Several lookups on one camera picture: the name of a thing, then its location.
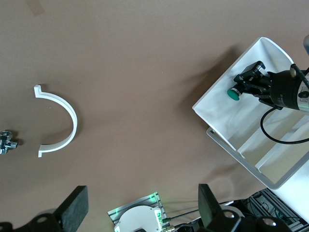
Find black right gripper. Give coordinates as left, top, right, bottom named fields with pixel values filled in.
left=232, top=60, right=302, bottom=111

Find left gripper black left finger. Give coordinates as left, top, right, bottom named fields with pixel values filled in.
left=0, top=185, right=89, bottom=232

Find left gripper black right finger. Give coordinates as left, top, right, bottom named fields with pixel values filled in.
left=197, top=183, right=301, bottom=232

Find green push button switch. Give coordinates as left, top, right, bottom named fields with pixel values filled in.
left=226, top=87, right=245, bottom=102

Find white plastic tray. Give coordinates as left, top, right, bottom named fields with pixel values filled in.
left=192, top=36, right=309, bottom=156

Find white drawer cabinet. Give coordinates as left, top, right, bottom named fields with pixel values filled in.
left=206, top=120, right=309, bottom=232

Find small silver metal fitting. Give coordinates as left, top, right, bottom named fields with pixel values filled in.
left=0, top=130, right=22, bottom=155

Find translucent tape strip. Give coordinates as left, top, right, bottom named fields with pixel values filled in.
left=25, top=0, right=46, bottom=17

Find thin black table cable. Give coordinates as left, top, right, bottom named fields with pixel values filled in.
left=161, top=208, right=201, bottom=223

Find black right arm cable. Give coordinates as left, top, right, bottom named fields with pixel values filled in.
left=260, top=63, right=309, bottom=145

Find aluminium frame rack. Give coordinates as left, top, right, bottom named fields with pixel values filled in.
left=248, top=188, right=309, bottom=232

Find aluminium left arm base plate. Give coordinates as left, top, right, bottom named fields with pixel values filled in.
left=107, top=191, right=170, bottom=232

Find white semicircular plastic bracket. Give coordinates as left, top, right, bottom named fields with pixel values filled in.
left=33, top=84, right=79, bottom=159

